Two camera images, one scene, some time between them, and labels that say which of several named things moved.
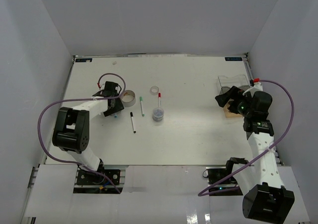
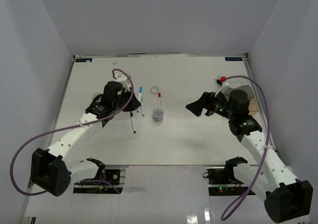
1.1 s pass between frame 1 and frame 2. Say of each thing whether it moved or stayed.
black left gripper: stayed
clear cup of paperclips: stayed
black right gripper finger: moved
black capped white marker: stayed
